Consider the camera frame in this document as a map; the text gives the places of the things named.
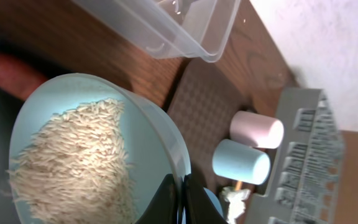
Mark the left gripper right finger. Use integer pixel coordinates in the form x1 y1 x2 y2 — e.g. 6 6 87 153
183 174 227 224

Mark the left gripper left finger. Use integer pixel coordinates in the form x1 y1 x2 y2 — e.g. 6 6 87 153
136 174 178 224

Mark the dark blue plate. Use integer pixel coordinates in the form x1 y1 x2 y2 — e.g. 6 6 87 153
204 188 223 217

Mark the light blue bowl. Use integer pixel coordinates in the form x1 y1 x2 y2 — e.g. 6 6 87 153
9 73 191 217

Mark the white rice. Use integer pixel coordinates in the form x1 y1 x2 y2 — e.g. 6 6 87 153
9 98 136 223

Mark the orange carrot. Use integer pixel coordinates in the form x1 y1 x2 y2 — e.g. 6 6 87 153
0 53 48 101

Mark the grey dishwasher rack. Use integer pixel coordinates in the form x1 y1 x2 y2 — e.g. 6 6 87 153
245 88 346 224

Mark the crumpled white tissue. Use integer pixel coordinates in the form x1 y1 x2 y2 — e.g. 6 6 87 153
219 187 251 224

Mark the left wooden chopstick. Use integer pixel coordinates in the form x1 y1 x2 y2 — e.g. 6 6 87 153
234 181 243 191

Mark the light blue plastic cup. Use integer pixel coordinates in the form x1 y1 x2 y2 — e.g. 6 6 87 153
212 139 270 185

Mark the pink plastic cup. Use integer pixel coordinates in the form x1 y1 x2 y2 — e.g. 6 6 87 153
229 111 284 149

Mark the brown serving tray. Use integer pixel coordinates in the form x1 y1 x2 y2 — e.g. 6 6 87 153
167 58 258 195

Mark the clear plastic bin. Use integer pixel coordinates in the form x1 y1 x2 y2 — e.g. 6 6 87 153
73 0 241 63

